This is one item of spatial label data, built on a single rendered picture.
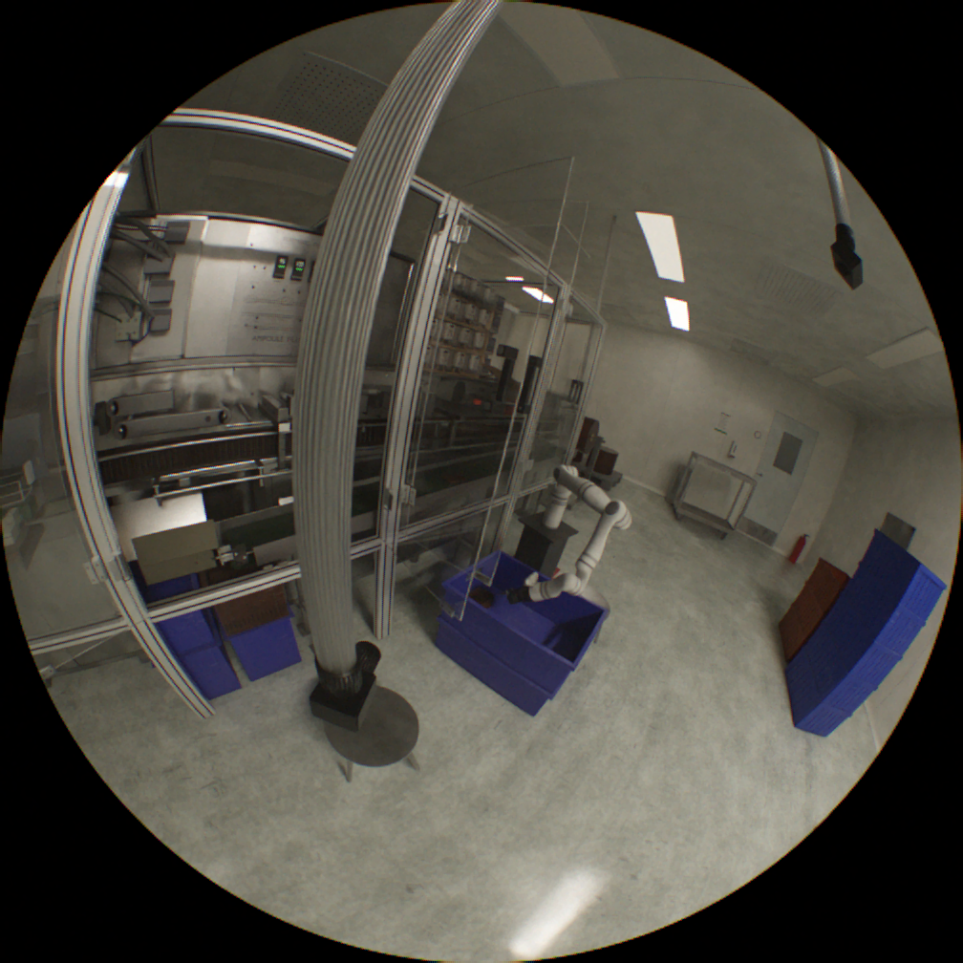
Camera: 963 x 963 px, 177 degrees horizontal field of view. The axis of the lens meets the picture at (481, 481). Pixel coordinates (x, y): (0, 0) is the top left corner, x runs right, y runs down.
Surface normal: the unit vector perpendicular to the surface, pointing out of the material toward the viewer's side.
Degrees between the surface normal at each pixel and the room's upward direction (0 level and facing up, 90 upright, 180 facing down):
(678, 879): 0
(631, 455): 90
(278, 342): 90
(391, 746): 0
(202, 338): 90
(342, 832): 0
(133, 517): 57
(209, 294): 90
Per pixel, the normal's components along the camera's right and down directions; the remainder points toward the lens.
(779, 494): -0.62, 0.16
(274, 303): 0.76, 0.39
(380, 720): 0.22, -0.91
